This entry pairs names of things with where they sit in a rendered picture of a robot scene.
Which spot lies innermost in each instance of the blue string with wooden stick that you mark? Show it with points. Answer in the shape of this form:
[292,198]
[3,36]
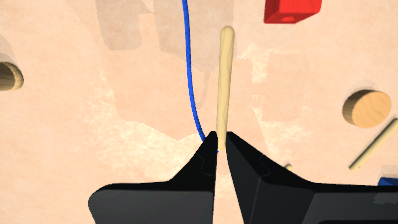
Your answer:
[224,79]

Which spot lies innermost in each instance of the red wooden block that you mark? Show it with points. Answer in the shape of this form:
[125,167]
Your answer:
[290,11]

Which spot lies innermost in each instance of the wooden disc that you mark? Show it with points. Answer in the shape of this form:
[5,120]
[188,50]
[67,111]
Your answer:
[366,108]

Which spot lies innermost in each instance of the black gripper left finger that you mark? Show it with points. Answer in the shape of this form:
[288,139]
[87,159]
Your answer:
[187,198]

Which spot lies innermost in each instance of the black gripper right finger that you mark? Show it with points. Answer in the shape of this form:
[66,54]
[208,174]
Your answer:
[268,193]

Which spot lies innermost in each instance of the dark brown wooden spool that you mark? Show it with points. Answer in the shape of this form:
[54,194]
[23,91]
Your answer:
[11,78]

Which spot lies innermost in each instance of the small blue block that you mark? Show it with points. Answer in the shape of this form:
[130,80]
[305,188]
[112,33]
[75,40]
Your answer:
[388,181]

